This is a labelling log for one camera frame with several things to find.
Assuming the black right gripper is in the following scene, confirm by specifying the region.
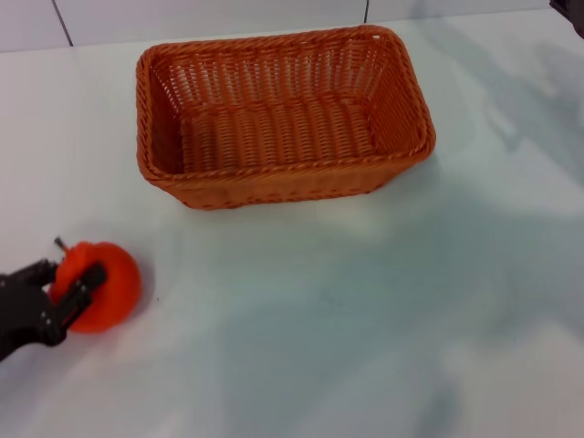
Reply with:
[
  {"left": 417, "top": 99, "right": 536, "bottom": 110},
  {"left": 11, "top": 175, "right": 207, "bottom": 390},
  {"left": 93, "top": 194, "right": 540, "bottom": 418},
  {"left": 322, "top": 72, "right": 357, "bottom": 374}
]
[{"left": 548, "top": 0, "right": 584, "bottom": 23}]

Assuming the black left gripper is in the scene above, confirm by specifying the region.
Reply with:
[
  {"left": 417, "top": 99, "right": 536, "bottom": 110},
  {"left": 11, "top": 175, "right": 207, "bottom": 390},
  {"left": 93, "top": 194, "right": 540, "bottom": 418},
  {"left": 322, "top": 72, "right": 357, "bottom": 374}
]
[{"left": 0, "top": 257, "right": 110, "bottom": 364}]

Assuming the orange toy fruit with stem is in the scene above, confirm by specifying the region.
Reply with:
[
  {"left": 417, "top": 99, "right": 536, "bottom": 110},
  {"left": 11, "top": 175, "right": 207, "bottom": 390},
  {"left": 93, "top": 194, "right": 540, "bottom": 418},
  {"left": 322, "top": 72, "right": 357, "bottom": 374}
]
[{"left": 47, "top": 235, "right": 143, "bottom": 335}]

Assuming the orange woven rectangular basket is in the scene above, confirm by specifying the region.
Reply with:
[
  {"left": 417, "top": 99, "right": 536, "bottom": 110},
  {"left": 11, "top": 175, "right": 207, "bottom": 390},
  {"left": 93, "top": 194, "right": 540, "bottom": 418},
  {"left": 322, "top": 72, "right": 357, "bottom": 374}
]
[{"left": 135, "top": 25, "right": 437, "bottom": 212}]

